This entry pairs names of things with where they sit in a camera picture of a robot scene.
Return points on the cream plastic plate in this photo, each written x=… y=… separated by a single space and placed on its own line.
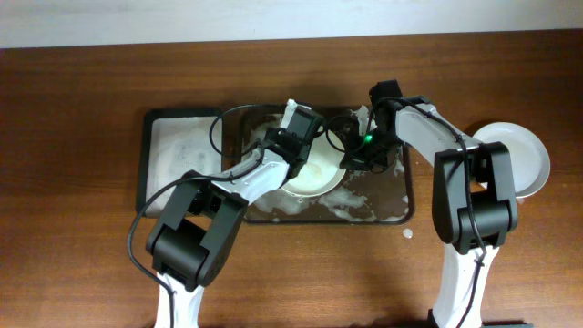
x=321 y=173

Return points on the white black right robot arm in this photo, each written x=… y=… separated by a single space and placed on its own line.
x=474 y=203

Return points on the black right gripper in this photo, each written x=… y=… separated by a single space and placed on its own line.
x=360 y=161

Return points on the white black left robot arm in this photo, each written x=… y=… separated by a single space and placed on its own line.
x=197 y=227

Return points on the dark brown tray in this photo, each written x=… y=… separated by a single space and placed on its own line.
x=361 y=197

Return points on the black soapy water tray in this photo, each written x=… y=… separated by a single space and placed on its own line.
x=175 y=141

